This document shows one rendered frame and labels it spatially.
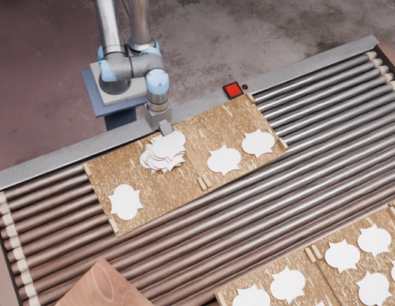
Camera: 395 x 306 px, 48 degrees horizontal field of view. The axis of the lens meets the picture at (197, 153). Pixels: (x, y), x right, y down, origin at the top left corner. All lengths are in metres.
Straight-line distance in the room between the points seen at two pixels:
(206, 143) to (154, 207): 0.37
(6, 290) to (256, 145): 1.13
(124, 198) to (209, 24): 2.12
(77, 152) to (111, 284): 0.62
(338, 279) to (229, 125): 0.78
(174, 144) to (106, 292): 0.64
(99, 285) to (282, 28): 2.67
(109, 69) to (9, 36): 2.17
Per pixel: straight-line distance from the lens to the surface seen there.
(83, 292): 1.63
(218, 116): 2.00
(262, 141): 1.96
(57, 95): 3.25
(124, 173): 1.85
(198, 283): 1.74
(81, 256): 1.78
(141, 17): 1.85
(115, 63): 1.56
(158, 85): 1.48
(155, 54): 1.58
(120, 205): 1.79
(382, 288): 1.90
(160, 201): 1.80
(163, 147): 1.82
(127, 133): 1.96
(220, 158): 1.88
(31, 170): 1.95
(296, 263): 1.81
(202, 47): 3.46
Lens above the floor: 2.62
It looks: 63 degrees down
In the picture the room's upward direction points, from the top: 10 degrees clockwise
